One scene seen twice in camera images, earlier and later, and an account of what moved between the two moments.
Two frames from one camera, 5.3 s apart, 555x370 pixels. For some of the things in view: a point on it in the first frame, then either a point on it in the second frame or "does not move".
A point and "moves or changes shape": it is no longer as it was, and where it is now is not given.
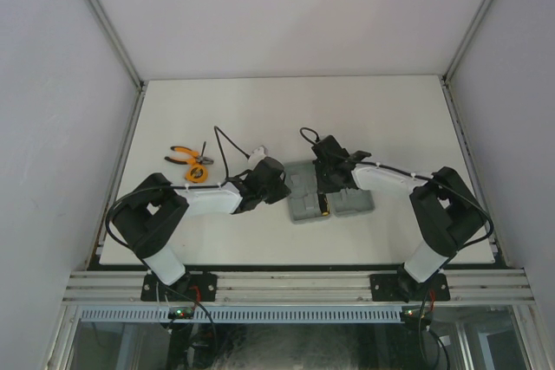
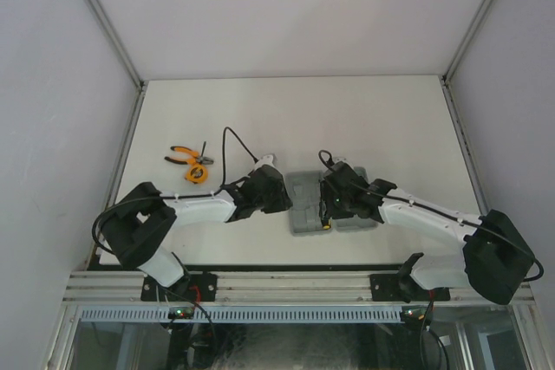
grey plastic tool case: x=304 y=202 moves or changes shape
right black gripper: x=322 y=187 → x=327 y=209
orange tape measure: x=197 y=173 does not move
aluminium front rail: x=298 y=286 does not move
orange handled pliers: x=195 y=157 does not move
